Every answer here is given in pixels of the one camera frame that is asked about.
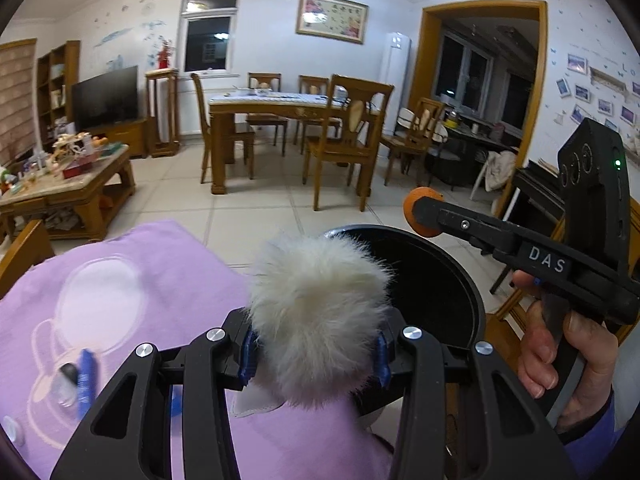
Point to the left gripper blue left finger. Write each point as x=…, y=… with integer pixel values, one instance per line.
x=248, y=359

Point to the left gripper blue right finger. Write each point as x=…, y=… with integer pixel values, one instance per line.
x=381, y=361

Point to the white fluffy fur ball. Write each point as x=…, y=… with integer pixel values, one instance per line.
x=316, y=306

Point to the blue snack packet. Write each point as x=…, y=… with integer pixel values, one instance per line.
x=86, y=385

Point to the clear bottle with black cap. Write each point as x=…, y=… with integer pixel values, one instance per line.
x=65, y=384

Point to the black round trash bin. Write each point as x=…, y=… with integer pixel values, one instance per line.
x=431, y=291

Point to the right hand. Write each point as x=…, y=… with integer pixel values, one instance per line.
x=594, y=342

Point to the purple tablecloth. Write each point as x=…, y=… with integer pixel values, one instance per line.
x=157, y=283

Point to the wooden dining chair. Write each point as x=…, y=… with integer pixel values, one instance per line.
x=351, y=132
x=219, y=132

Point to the wooden coffee table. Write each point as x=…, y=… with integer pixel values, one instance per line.
x=96, y=197

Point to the wooden tv cabinet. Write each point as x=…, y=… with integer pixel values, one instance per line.
x=131, y=133

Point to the front wooden dining chair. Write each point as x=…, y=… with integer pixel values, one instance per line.
x=351, y=132

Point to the white standing air conditioner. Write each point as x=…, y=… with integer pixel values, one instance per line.
x=393, y=71

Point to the tall wooden plant stand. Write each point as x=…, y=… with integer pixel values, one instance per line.
x=162, y=112

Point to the black flat television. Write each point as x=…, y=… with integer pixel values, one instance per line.
x=106, y=99

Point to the wooden bookshelf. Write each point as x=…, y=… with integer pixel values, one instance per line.
x=57, y=73

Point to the framed floral picture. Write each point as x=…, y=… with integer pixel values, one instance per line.
x=343, y=20

